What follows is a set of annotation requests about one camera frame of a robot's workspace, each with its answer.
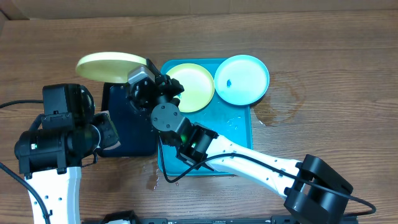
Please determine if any yellow-green plate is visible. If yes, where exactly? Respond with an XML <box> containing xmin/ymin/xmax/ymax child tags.
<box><xmin>167</xmin><ymin>63</ymin><xmax>215</xmax><ymax>113</ymax></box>
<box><xmin>75</xmin><ymin>52</ymin><xmax>147</xmax><ymax>83</ymax></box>

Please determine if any light blue plate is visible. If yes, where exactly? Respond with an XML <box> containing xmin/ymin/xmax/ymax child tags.
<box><xmin>214</xmin><ymin>55</ymin><xmax>270</xmax><ymax>106</ymax></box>

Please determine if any green scouring sponge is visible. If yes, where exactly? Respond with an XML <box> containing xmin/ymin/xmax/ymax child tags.
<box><xmin>92</xmin><ymin>111</ymin><xmax>121</xmax><ymax>151</ymax></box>

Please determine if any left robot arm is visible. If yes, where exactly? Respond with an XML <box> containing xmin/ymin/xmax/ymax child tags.
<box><xmin>14</xmin><ymin>84</ymin><xmax>119</xmax><ymax>223</ymax></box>

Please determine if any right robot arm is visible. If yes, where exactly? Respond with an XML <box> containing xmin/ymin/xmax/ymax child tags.
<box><xmin>127</xmin><ymin>59</ymin><xmax>353</xmax><ymax>224</ymax></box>

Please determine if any black plastic tray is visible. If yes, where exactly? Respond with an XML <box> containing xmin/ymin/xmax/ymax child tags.
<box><xmin>99</xmin><ymin>83</ymin><xmax>157</xmax><ymax>157</ymax></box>

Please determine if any teal plastic tray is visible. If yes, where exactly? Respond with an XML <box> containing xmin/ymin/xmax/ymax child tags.
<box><xmin>161</xmin><ymin>58</ymin><xmax>253</xmax><ymax>176</ymax></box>

